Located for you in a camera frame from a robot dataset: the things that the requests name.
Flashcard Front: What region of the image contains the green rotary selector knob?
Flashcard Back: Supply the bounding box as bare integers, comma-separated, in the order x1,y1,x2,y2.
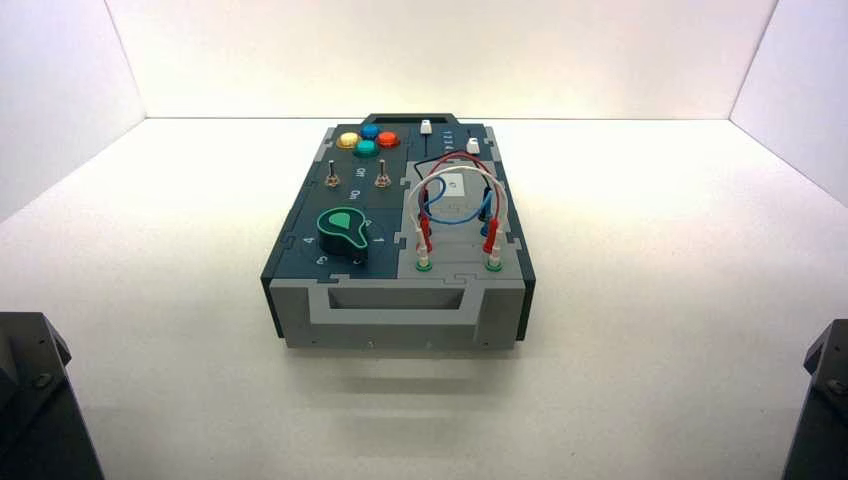
315,206,371,258

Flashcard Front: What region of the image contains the grey and teal task box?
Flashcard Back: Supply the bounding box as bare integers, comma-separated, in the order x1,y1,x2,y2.
260,112,537,351

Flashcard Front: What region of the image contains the white banana plug cable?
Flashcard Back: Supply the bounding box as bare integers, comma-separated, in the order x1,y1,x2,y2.
407,165,503,270

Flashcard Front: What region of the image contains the blue banana plug cable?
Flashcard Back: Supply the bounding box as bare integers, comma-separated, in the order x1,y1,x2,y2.
421,175,495,240

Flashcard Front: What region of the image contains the red banana plug cable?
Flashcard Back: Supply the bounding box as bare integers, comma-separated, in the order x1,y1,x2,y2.
416,158,505,256

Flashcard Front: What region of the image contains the black banana plug cable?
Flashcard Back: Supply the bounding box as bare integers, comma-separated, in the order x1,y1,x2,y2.
404,152,496,221

